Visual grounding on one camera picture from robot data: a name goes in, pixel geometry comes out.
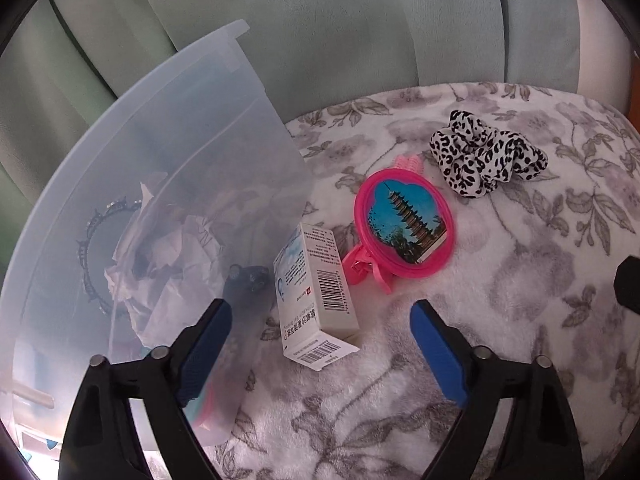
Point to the black and white spotted scrunchie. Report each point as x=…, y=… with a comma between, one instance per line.
x=475, y=160

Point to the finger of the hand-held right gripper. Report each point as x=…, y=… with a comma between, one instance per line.
x=630, y=285

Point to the pink hair comb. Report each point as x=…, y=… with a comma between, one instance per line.
x=407, y=164

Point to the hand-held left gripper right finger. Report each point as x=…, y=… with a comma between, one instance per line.
x=440, y=355

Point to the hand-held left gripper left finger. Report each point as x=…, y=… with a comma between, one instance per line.
x=205, y=355

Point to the clear plastic container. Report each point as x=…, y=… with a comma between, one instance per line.
x=150, y=125

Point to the white paper ball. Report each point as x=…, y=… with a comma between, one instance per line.
x=165, y=260

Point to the small white medicine box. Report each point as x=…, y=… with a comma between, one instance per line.
x=320, y=300

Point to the pale green curtain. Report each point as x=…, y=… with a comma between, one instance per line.
x=350, y=35

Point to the black hair clip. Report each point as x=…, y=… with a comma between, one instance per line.
x=247, y=280

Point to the grey floral fleece blanket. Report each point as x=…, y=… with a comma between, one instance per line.
x=525, y=260

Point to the pink oval pocket mirror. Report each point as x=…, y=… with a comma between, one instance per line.
x=405, y=225

